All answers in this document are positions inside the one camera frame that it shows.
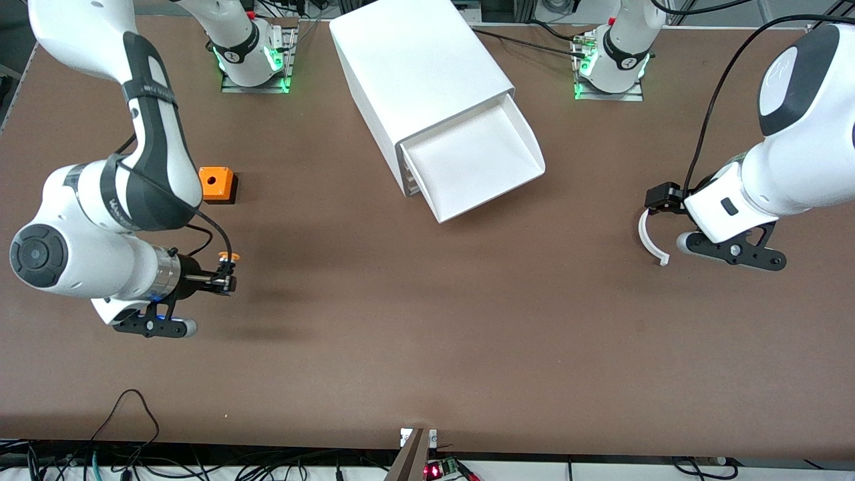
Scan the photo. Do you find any white uppermost cabinet drawer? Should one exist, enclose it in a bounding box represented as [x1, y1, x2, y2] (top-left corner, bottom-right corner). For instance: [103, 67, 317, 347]
[399, 94, 546, 224]

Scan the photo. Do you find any white drawer cabinet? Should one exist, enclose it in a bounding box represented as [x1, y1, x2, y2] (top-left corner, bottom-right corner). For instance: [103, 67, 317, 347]
[329, 0, 516, 198]

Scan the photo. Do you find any orange box with hole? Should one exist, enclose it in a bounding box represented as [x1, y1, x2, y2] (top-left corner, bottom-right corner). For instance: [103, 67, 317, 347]
[199, 167, 238, 204]

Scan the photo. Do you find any circuit board with red light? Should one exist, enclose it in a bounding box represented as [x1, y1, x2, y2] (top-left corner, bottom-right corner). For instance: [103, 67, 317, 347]
[424, 458, 482, 481]

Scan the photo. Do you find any white curved plastic bracket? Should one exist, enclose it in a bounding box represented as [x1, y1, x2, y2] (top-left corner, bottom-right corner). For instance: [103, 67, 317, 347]
[638, 208, 671, 267]

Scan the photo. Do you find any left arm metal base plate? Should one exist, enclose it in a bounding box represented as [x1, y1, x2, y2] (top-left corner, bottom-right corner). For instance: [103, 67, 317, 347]
[572, 30, 645, 102]

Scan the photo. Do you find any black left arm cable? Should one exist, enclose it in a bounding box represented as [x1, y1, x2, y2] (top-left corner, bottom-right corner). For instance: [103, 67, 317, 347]
[685, 13, 855, 196]

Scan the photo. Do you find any black looped thin cable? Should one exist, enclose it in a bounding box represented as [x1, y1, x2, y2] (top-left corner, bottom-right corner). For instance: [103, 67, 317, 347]
[90, 389, 161, 462]

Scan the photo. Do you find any black cable bundle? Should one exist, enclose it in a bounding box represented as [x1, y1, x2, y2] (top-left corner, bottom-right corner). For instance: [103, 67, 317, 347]
[0, 438, 401, 481]

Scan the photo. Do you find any black cable behind cabinet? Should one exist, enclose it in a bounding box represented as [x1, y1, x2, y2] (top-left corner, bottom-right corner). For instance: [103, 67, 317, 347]
[471, 25, 590, 57]

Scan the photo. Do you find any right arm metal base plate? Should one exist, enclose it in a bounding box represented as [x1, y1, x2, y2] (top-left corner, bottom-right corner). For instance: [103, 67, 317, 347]
[220, 27, 299, 94]

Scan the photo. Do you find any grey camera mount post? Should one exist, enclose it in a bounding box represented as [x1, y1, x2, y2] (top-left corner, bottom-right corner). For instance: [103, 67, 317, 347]
[384, 428, 439, 481]

